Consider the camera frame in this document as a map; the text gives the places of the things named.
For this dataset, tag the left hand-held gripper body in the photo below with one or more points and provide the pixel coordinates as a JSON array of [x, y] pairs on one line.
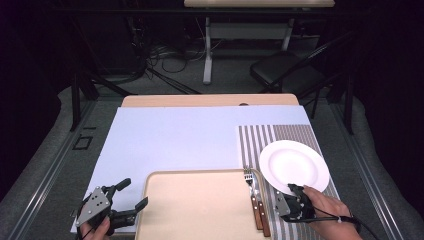
[[93, 206]]

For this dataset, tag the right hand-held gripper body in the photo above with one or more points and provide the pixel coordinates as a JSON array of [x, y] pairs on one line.
[[296, 208]]

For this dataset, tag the white plate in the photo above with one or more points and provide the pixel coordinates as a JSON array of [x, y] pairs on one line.
[[293, 163]]

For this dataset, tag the beige tray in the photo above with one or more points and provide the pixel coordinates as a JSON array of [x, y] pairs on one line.
[[200, 206]]

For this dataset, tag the person's left hand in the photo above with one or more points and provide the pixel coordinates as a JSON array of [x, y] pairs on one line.
[[96, 232]]

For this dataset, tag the person's right hand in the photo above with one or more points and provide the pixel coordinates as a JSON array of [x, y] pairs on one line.
[[330, 210]]

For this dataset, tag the striped placemat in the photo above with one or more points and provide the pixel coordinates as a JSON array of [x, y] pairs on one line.
[[253, 140]]

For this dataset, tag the pale blue table sheet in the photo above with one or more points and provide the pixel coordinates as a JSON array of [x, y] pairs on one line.
[[173, 140]]

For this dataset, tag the black metal stand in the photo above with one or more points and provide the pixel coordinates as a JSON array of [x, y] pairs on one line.
[[76, 100], [349, 106]]

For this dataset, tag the black folding chair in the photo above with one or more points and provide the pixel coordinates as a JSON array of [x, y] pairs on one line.
[[283, 68]]

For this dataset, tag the white-legged desk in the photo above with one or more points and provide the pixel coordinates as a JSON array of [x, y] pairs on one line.
[[246, 30]]

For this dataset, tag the metal floor rail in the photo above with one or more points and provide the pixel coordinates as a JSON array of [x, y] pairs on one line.
[[50, 180], [370, 186]]

